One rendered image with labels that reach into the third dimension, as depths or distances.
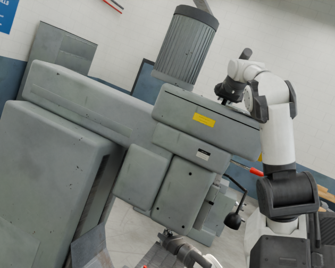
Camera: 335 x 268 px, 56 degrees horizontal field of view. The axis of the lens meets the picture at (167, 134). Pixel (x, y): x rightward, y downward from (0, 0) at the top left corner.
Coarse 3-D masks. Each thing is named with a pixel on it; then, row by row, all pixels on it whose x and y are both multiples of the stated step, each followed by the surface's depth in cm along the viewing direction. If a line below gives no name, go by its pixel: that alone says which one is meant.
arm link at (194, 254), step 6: (192, 252) 131; (198, 252) 135; (186, 258) 133; (192, 258) 131; (198, 258) 129; (204, 258) 129; (186, 264) 133; (192, 264) 132; (198, 264) 131; (204, 264) 127; (210, 264) 126
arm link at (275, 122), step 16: (288, 80) 90; (256, 96) 86; (256, 112) 87; (272, 112) 85; (288, 112) 85; (272, 128) 86; (288, 128) 85; (272, 144) 86; (288, 144) 86; (272, 160) 87; (288, 160) 87
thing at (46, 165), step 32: (0, 128) 142; (32, 128) 137; (64, 128) 133; (0, 160) 143; (32, 160) 138; (64, 160) 133; (96, 160) 132; (0, 192) 144; (32, 192) 139; (64, 192) 134; (96, 192) 147; (0, 224) 144; (32, 224) 140; (64, 224) 135; (96, 224) 165; (0, 256) 145; (32, 256) 140; (64, 256) 144
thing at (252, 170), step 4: (232, 160) 126; (236, 164) 125; (240, 164) 125; (244, 168) 125; (248, 168) 124; (252, 168) 123; (252, 172) 123; (256, 172) 123; (260, 172) 123; (260, 176) 123
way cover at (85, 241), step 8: (104, 224) 173; (88, 232) 157; (96, 232) 165; (104, 232) 173; (80, 240) 150; (88, 240) 157; (96, 240) 164; (104, 240) 172; (72, 248) 144; (80, 248) 150; (88, 248) 157; (96, 248) 164; (104, 248) 172; (72, 256) 144; (80, 256) 150; (88, 256) 156; (96, 256) 163; (104, 256) 169; (72, 264) 143; (80, 264) 149; (88, 264) 155; (96, 264) 161; (104, 264) 167; (112, 264) 173
